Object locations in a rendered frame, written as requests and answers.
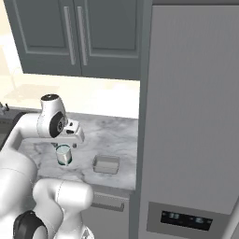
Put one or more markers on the grey drawer front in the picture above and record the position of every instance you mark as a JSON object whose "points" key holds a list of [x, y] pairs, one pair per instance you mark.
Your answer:
{"points": [[107, 222]]}

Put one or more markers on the grey tap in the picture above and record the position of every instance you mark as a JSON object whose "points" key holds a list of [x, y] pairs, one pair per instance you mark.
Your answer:
{"points": [[3, 107]]}

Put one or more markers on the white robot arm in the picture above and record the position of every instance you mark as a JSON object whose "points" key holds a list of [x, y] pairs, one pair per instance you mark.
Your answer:
{"points": [[18, 174]]}

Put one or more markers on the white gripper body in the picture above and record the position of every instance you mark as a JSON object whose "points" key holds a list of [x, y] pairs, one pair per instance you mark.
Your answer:
{"points": [[72, 138]]}

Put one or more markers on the grey rectangular tray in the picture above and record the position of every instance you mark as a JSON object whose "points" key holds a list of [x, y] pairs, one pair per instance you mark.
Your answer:
{"points": [[106, 164]]}

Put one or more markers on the grey mug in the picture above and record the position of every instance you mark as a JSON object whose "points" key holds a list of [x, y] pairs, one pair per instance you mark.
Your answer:
{"points": [[63, 155]]}

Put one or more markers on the grey fridge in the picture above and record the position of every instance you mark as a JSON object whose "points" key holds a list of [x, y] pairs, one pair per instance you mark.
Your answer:
{"points": [[189, 118]]}

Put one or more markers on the grey cupboard door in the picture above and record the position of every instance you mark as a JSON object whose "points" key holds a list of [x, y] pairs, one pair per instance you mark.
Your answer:
{"points": [[115, 37], [43, 34]]}

